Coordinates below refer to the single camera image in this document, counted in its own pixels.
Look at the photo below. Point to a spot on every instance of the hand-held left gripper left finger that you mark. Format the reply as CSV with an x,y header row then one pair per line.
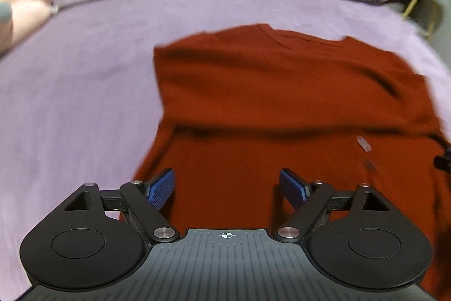
x,y
162,190

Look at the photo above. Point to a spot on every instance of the yellow side table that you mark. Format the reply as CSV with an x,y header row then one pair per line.
x,y
424,1

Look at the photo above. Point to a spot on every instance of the purple fleece bed sheet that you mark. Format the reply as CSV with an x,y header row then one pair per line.
x,y
88,93

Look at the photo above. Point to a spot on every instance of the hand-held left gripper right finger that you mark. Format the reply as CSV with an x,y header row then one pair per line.
x,y
292,188

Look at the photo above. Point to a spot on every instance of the pink plush toy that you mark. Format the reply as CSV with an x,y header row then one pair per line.
x,y
24,12

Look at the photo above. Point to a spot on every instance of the small duvet label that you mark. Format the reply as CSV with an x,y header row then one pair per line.
x,y
54,9

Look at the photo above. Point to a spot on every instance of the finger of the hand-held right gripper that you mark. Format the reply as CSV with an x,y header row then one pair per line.
x,y
444,161

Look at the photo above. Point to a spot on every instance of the red knit sweater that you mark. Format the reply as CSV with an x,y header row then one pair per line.
x,y
264,110

